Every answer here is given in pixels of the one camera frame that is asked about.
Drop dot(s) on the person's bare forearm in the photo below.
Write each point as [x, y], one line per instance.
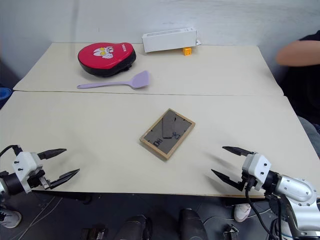
[297, 53]

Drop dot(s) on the blue round object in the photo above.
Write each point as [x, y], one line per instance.
[4, 93]

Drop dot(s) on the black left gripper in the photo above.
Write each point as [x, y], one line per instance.
[37, 178]

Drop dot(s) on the small yellow block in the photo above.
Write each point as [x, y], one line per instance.
[187, 51]

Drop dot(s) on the red boxing pad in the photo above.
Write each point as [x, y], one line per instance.
[102, 58]

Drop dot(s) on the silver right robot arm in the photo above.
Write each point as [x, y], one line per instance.
[297, 190]

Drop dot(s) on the person's grey trouser leg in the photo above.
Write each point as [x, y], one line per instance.
[311, 135]

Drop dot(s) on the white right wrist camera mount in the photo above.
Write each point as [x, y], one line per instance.
[258, 165]

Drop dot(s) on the dark rounded shape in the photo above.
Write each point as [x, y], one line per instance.
[191, 225]
[136, 228]

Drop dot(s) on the wooden picture frame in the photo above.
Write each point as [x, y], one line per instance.
[162, 141]

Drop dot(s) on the purple silicone spatula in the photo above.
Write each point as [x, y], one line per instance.
[140, 80]

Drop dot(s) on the long white box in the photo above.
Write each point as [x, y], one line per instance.
[167, 41]

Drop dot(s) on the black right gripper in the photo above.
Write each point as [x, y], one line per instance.
[250, 182]

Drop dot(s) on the person's dark clothed body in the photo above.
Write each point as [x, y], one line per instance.
[305, 87]

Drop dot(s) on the white grey shoe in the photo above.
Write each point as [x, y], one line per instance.
[10, 218]

